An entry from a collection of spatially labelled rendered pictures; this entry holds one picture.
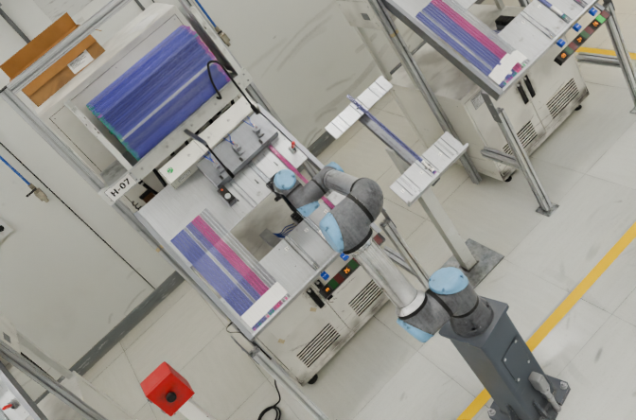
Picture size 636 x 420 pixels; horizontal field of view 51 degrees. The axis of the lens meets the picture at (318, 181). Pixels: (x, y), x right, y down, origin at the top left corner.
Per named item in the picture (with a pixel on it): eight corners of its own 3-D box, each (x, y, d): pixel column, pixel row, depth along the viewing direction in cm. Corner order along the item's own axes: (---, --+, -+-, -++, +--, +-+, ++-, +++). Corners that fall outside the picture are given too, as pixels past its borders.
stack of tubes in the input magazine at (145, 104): (232, 78, 270) (192, 26, 256) (137, 162, 260) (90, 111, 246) (221, 75, 280) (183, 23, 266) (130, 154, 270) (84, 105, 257)
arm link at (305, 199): (328, 197, 238) (308, 175, 239) (306, 218, 236) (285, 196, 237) (326, 200, 246) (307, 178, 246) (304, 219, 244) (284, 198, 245)
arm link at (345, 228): (459, 320, 212) (356, 195, 199) (427, 353, 210) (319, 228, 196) (442, 310, 223) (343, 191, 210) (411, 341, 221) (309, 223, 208)
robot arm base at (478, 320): (501, 306, 223) (490, 288, 218) (479, 342, 217) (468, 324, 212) (465, 295, 234) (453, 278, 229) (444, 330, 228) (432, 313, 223)
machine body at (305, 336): (410, 291, 329) (348, 208, 298) (309, 394, 316) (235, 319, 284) (344, 246, 384) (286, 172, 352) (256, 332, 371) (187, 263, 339)
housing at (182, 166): (262, 118, 289) (258, 105, 276) (178, 194, 280) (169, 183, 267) (250, 107, 291) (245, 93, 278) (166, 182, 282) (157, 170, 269)
